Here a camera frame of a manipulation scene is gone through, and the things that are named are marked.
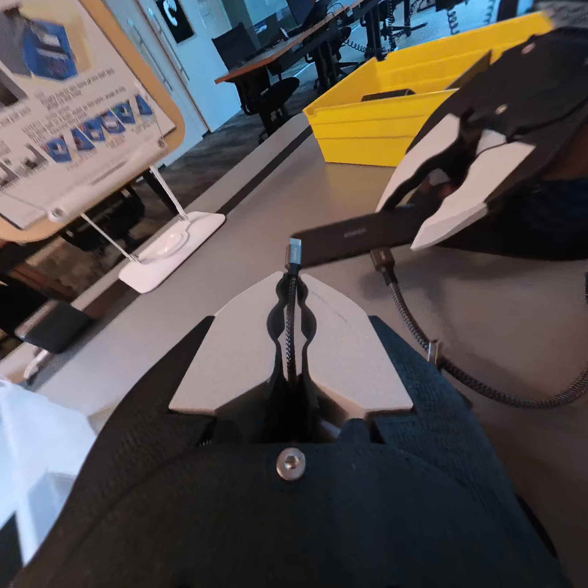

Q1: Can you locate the yellow plastic bin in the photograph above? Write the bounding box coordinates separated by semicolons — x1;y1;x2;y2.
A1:
303;11;554;167

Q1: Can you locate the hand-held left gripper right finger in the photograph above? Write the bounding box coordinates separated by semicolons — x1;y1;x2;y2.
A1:
299;273;414;425

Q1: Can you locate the white sign stand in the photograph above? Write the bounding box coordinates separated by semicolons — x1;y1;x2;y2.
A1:
80;165;227;294

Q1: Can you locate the black usb hub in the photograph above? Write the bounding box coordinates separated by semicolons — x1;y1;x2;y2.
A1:
290;209;444;268

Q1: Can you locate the printed instruction sign board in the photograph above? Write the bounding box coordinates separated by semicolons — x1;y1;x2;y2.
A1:
0;0;187;243

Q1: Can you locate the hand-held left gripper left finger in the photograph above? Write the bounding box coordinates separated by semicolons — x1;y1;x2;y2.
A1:
169;271;285;418

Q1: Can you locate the long wooden desk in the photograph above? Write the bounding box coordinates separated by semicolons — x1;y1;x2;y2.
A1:
215;0;384;85

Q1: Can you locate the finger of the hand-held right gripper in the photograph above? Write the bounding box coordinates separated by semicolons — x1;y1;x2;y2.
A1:
376;112;466;214
410;141;538;251

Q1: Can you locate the black wall sign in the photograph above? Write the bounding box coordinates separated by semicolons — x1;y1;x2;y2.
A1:
155;0;195;44

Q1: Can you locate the white plastic sheet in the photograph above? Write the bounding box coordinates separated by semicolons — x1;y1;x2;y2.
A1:
0;380;98;568

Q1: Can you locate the black braided usb cable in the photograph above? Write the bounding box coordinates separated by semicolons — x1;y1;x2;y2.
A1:
282;236;306;384

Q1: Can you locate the black braided hub cable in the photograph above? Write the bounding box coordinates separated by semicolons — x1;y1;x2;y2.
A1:
370;247;588;409

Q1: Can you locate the black office chair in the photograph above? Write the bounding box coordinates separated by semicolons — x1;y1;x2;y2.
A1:
240;60;300;144

